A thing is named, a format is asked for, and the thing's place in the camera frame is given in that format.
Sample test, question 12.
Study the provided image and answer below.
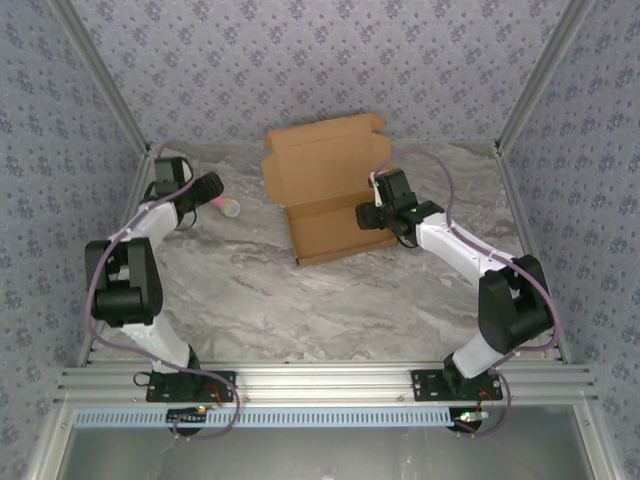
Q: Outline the pink toy cone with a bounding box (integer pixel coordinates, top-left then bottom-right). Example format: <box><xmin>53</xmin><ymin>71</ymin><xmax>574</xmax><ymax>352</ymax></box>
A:
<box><xmin>212</xmin><ymin>195</ymin><xmax>242</xmax><ymax>219</ymax></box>

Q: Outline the brown cardboard paper box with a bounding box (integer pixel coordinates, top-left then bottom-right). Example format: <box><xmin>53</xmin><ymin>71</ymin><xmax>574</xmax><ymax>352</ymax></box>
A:
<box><xmin>262</xmin><ymin>112</ymin><xmax>401</xmax><ymax>267</ymax></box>

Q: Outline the small circuit board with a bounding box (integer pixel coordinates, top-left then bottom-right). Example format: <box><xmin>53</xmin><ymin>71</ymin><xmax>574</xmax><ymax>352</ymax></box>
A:
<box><xmin>167</xmin><ymin>407</ymin><xmax>209</xmax><ymax>425</ymax></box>
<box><xmin>452</xmin><ymin>409</ymin><xmax>490</xmax><ymax>427</ymax></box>

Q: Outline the aluminium side rail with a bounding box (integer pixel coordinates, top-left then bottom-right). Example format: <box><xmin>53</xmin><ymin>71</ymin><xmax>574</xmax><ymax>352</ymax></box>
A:
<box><xmin>77</xmin><ymin>144</ymin><xmax>154</xmax><ymax>369</ymax></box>
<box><xmin>494</xmin><ymin>144</ymin><xmax>571</xmax><ymax>364</ymax></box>

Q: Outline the aluminium frame post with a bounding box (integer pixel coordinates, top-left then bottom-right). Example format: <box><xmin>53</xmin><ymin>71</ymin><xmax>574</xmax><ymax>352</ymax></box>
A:
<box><xmin>49</xmin><ymin>0</ymin><xmax>152</xmax><ymax>157</ymax></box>
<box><xmin>493</xmin><ymin>0</ymin><xmax>596</xmax><ymax>156</ymax></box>

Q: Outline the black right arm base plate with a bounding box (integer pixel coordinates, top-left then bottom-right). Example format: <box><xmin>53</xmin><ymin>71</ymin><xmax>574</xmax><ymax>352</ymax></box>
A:
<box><xmin>409</xmin><ymin>368</ymin><xmax>505</xmax><ymax>403</ymax></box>

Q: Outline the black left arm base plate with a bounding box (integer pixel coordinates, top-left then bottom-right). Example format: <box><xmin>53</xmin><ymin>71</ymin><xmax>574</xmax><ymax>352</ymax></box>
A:
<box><xmin>145</xmin><ymin>369</ymin><xmax>238</xmax><ymax>404</ymax></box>

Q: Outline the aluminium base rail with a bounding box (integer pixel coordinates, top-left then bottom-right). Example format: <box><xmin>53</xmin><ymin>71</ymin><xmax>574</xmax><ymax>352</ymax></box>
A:
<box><xmin>52</xmin><ymin>362</ymin><xmax>599</xmax><ymax>406</ymax></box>

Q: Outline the slotted grey cable duct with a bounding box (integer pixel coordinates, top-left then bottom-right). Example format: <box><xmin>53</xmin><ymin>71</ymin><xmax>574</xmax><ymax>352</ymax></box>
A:
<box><xmin>73</xmin><ymin>406</ymin><xmax>569</xmax><ymax>430</ymax></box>

